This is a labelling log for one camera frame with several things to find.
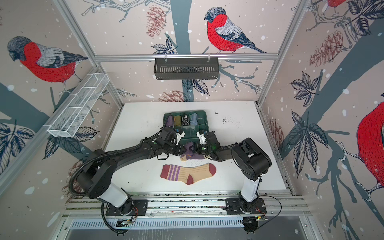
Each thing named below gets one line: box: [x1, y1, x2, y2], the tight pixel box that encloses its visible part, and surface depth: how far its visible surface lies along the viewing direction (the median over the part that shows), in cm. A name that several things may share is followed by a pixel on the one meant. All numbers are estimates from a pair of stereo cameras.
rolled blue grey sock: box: [190, 112, 198, 125], surface depth 104 cm
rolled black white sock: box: [181, 114, 190, 126], surface depth 103 cm
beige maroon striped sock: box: [160, 163, 217, 185], surface depth 87 cm
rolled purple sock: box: [165, 115, 173, 127], surface depth 105 cm
